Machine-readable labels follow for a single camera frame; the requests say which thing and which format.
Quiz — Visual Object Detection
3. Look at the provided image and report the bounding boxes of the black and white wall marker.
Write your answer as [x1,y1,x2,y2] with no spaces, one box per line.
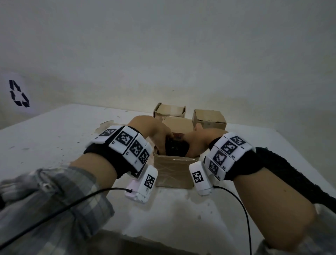
[8,80,30,108]

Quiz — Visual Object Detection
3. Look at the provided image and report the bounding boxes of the black camera cable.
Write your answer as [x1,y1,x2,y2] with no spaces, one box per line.
[0,187,133,250]
[213,186,252,255]

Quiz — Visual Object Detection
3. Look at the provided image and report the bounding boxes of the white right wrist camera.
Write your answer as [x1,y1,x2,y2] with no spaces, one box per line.
[189,160,215,197]

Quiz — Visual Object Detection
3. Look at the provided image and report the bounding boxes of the left wrist marker band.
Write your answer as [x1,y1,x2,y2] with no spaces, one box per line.
[83,125,153,179]

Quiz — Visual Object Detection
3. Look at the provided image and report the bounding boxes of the black left camera cable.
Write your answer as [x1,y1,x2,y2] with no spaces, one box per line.
[0,187,133,250]

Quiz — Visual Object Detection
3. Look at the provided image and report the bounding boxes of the paper box with white lid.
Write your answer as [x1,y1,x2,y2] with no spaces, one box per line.
[192,109,227,131]

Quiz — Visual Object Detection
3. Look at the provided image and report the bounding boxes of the black bubble wrap sheet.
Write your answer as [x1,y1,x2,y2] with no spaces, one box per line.
[165,136,190,156]

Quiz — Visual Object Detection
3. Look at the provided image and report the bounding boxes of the black right camera cable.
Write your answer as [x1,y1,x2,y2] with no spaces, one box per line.
[213,186,252,255]

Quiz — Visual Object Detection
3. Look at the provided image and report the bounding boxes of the pile of black bubble wrap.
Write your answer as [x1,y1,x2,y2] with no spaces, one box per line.
[256,146,336,213]

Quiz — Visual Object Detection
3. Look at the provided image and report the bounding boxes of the person's left forearm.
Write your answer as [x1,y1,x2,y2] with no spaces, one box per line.
[0,152,117,255]

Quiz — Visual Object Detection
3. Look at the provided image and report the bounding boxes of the paper box with notched rim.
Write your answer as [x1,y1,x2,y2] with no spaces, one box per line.
[153,102,187,119]

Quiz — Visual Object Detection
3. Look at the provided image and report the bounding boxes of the person's right forearm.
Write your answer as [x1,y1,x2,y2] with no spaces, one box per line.
[233,167,336,255]

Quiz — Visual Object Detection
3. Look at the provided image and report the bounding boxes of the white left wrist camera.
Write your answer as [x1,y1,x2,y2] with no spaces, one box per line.
[125,165,159,204]

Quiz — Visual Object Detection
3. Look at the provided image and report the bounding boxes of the paper box with tall flap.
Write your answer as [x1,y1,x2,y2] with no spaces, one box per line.
[153,116,201,189]

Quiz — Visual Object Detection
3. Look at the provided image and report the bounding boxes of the person's left hand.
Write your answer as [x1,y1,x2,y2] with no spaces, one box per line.
[127,115,174,156]

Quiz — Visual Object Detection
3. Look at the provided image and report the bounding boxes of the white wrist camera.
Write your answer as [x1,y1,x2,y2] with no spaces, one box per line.
[125,165,159,204]
[189,160,215,197]

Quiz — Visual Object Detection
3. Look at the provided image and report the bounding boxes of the person's right hand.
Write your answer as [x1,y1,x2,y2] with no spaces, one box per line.
[183,123,229,158]

